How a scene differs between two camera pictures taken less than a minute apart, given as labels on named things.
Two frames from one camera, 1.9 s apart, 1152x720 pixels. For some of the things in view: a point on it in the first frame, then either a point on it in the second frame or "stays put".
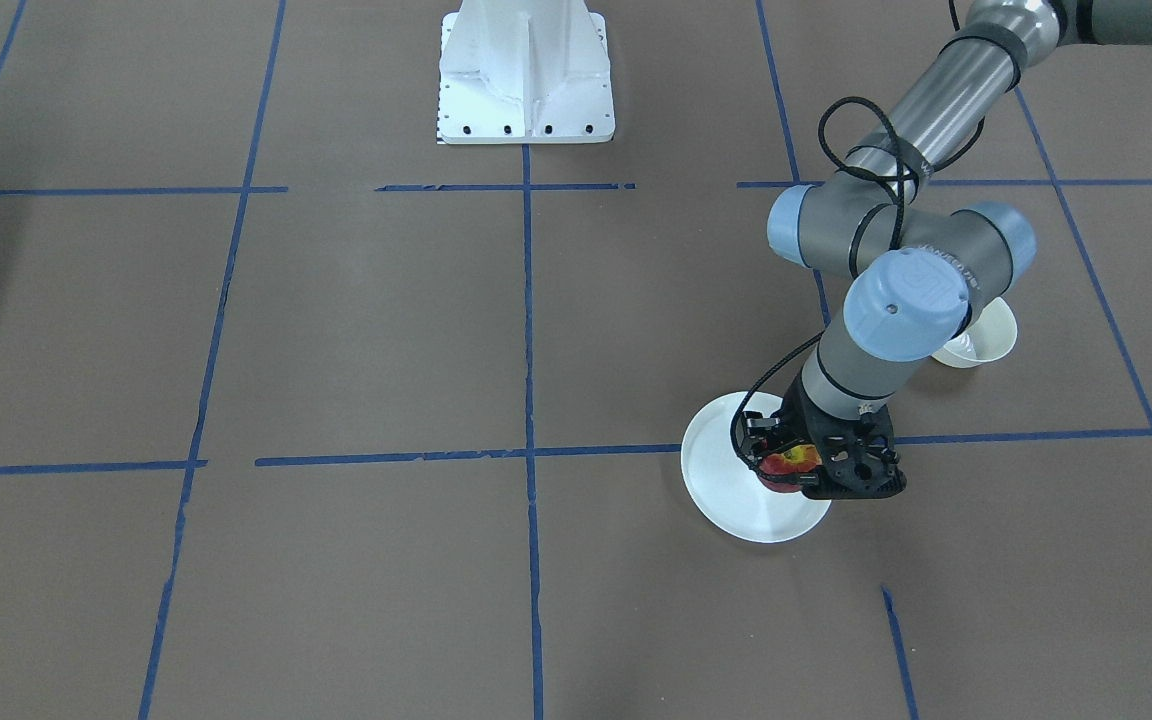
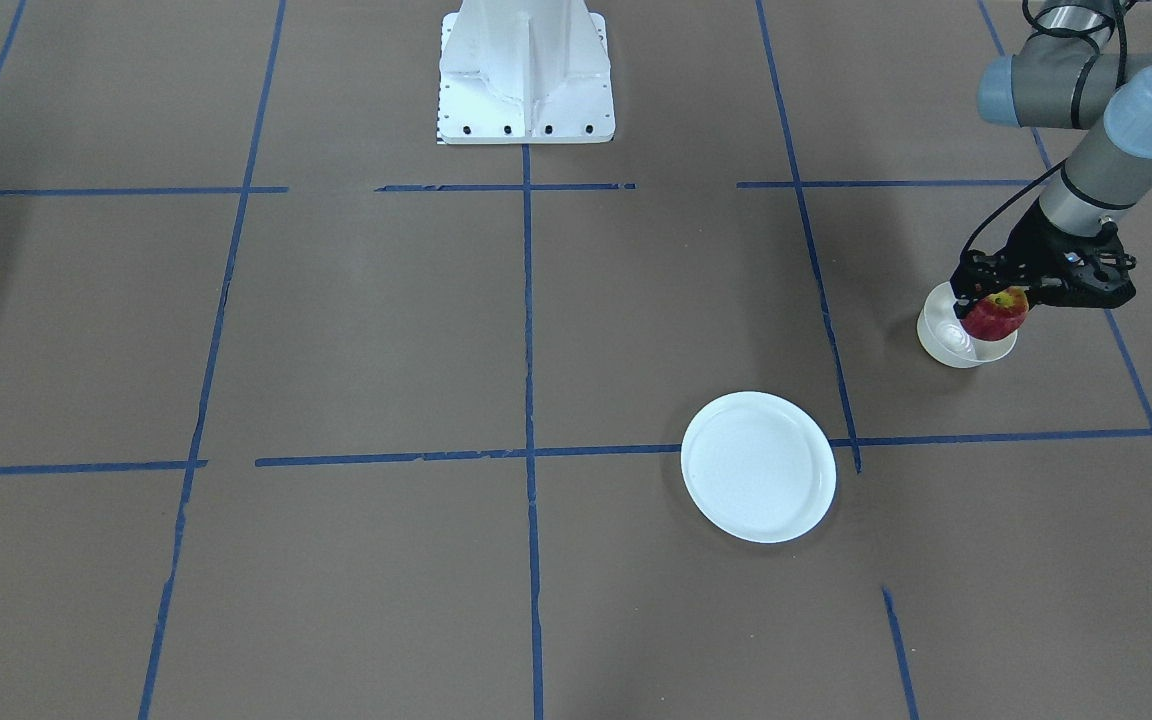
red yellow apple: (791, 460) → (996, 316)
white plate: (728, 491) stays put
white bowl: (988, 337) stays put
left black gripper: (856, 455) → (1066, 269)
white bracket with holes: (524, 72) stays put
